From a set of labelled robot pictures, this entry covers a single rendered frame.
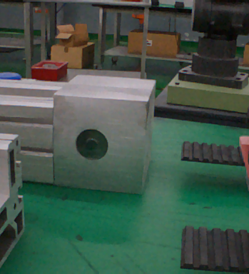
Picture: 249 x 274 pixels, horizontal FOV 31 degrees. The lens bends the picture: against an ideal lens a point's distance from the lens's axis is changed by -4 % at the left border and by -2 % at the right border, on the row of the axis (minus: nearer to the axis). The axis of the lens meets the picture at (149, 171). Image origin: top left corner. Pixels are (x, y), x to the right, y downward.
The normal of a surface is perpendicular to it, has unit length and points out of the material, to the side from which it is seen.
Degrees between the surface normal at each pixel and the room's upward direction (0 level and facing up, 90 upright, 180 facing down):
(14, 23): 90
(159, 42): 89
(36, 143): 90
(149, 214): 0
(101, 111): 90
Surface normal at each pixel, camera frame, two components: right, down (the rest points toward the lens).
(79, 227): 0.07, -0.92
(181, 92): -0.20, 0.37
